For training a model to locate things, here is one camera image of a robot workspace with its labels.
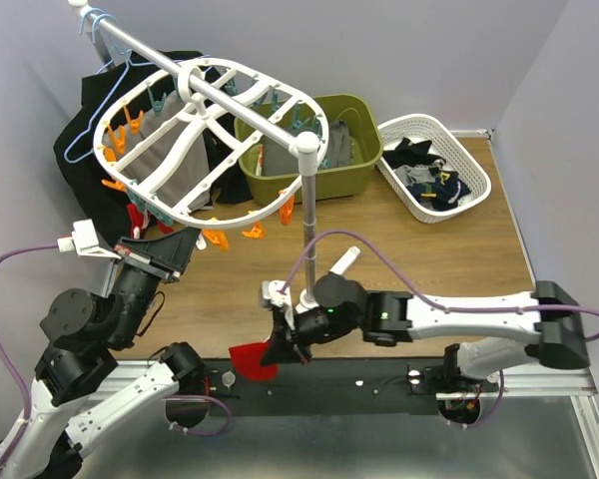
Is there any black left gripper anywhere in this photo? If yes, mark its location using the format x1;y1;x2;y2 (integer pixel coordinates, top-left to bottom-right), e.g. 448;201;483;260
110;223;204;347

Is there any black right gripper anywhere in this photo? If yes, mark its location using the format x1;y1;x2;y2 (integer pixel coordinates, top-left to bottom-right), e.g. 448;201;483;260
259;303;360;366

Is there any red sock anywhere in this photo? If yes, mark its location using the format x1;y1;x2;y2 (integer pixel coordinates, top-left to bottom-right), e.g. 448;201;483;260
229;341;279;382
127;203;175;240

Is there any navy yellow patterned sock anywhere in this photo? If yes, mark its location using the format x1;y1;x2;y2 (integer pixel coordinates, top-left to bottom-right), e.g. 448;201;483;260
426;171;471;212

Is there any black white striped sock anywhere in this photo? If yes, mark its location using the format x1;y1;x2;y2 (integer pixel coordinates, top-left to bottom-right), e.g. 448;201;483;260
382;149;445;169

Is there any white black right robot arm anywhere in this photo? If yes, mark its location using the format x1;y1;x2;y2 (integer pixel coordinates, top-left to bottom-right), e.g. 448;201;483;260
258;272;590;393

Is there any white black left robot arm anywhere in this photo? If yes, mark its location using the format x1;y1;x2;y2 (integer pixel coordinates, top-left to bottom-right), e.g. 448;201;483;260
0;228;207;478

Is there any white round clip hanger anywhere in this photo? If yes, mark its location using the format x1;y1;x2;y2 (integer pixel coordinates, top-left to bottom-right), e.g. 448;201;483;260
92;56;330;232

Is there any white clothes clip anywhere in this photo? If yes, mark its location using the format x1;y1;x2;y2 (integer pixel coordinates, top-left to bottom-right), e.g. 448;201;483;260
196;234;207;250

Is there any orange clothes clip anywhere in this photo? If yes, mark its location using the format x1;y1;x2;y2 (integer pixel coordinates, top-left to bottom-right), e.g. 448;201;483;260
202;230;230;251
242;222;266;240
279;195;295;226

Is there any teal clothes clip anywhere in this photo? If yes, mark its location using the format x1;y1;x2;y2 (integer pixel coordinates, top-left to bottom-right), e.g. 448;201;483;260
146;85;169;117
125;180;149;214
290;101;306;132

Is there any grey hanging cloth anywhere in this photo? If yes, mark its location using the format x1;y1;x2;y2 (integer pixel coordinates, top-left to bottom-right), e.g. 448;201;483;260
114;87;214;214

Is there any olive green plastic bin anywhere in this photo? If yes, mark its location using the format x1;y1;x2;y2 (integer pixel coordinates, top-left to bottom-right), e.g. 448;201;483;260
239;94;383;206

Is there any grey cloth in bin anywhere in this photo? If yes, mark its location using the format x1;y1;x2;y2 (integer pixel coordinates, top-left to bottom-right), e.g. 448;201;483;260
261;120;352;177

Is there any black hanging garment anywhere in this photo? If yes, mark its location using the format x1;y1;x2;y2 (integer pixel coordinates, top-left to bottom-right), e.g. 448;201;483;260
53;75;253;247

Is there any silver white clothes rack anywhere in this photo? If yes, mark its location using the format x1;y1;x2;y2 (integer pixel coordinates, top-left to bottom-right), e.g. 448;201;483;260
70;1;329;311

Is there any white perforated plastic basket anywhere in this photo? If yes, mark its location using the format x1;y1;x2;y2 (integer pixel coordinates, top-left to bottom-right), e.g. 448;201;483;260
377;114;491;224

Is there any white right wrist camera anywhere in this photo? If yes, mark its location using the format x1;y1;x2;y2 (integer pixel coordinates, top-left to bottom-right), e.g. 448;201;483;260
259;280;295;329

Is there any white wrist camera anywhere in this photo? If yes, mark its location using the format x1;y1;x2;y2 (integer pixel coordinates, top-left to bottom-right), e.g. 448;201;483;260
57;219;121;260
259;280;295;329

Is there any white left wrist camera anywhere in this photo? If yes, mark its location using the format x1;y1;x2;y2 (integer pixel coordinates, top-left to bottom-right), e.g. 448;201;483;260
57;219;121;260

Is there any light blue wire hanger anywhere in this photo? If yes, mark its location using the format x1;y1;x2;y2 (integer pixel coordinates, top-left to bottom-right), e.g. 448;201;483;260
56;49;159;165

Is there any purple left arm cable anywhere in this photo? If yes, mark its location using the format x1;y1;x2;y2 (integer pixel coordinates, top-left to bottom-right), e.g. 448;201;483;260
0;238;64;470

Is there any aluminium frame rail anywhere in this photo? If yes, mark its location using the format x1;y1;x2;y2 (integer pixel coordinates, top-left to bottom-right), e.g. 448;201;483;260
83;366;599;478

